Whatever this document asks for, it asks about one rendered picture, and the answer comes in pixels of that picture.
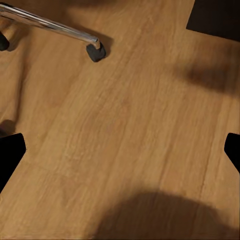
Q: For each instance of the swivel chair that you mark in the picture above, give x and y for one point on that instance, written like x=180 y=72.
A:
x=95 y=49

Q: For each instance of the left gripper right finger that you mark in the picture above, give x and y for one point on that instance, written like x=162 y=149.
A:
x=232 y=149

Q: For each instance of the cabinet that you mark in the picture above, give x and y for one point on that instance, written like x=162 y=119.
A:
x=216 y=17

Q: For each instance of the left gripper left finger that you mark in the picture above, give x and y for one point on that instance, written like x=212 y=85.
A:
x=12 y=149

